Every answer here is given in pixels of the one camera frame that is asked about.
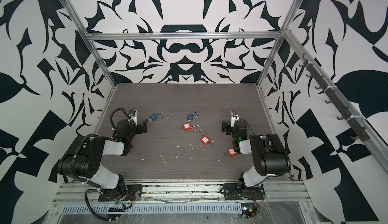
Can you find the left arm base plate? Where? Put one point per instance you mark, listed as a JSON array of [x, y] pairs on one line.
[[129, 192]]

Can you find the white slotted cable duct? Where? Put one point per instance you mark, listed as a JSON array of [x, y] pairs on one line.
[[170, 208]]

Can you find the blue padlock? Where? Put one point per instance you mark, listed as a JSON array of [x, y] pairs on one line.
[[191, 116], [154, 116]]

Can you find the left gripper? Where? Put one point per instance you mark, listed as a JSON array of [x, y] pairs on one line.
[[140, 127]]

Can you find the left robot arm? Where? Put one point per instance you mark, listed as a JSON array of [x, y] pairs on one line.
[[82, 161]]

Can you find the blue padlock left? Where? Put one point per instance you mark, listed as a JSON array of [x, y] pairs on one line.
[[154, 116]]

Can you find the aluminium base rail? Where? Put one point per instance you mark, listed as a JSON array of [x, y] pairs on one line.
[[172, 191]]

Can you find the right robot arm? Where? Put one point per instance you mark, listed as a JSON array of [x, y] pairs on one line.
[[269, 155]]

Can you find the small electronics board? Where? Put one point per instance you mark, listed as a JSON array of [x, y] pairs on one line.
[[249, 210]]

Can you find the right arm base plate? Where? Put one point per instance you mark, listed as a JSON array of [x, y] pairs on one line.
[[238, 192]]

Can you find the blue padlock centre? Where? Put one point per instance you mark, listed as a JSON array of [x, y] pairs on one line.
[[191, 116]]

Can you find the red padlock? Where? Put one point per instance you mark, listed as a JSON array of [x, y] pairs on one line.
[[230, 152], [188, 126], [204, 139]]

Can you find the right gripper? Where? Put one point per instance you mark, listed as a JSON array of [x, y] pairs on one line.
[[227, 127]]

